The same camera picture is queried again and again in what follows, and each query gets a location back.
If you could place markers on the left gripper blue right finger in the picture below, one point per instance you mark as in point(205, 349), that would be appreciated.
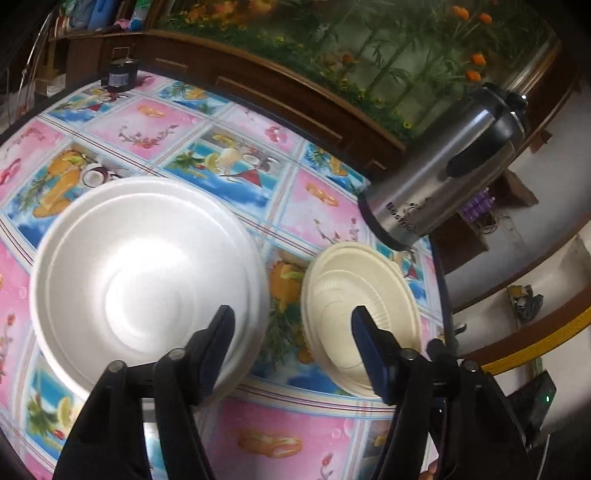
point(404, 378)

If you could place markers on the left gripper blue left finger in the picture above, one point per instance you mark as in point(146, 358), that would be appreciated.
point(107, 440)

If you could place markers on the beige plastic bowl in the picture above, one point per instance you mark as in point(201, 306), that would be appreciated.
point(350, 291)

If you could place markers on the white foam bowl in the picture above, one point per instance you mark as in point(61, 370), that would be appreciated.
point(131, 269)

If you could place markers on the operator hand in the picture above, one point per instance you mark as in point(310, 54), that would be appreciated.
point(430, 472)

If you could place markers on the colourful patterned tablecloth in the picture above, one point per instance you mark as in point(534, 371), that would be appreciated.
point(287, 420)

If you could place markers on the stainless steel thermos jug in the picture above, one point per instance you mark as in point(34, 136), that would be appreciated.
point(465, 149)

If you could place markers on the purple bottles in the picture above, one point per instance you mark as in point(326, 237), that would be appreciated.
point(481, 204)

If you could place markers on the flower mural glass panel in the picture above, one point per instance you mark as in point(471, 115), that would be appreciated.
point(402, 63)

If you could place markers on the small dark jar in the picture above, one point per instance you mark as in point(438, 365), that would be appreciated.
point(122, 71)

